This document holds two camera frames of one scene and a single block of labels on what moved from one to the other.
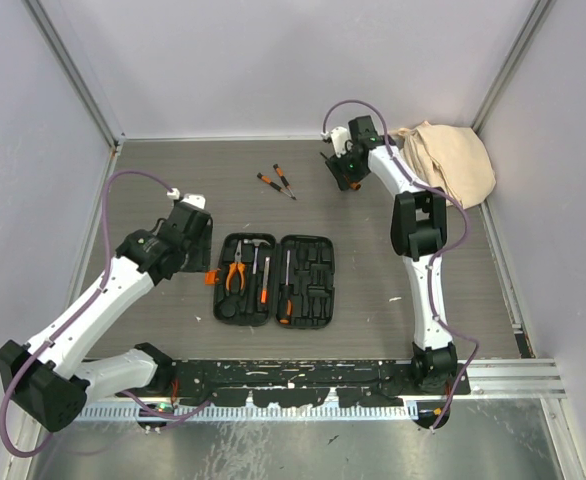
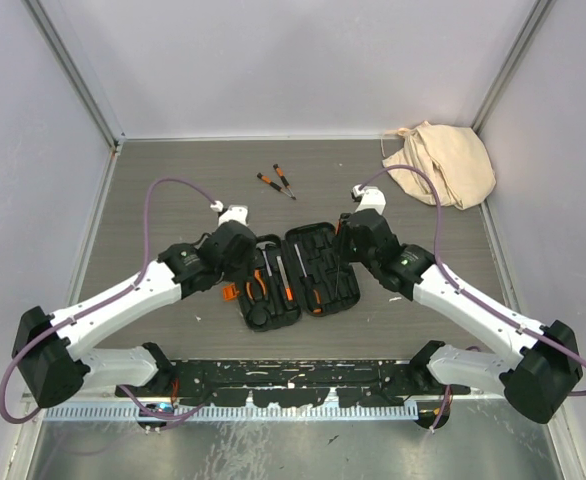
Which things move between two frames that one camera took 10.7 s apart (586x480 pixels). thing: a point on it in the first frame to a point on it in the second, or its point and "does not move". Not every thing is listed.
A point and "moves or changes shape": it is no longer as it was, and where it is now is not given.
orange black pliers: [236, 265] moves or changes shape
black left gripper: [201, 262] to [246, 271]
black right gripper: [335, 164] to [343, 241]
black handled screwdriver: [286, 312] to [309, 287]
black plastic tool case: [261, 281] moves or changes shape
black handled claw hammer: [252, 280] to [262, 245]
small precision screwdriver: [283, 179] does not move
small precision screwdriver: [273, 184] does not move
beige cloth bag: [450, 159] does not move
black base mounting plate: [291, 383] does not move
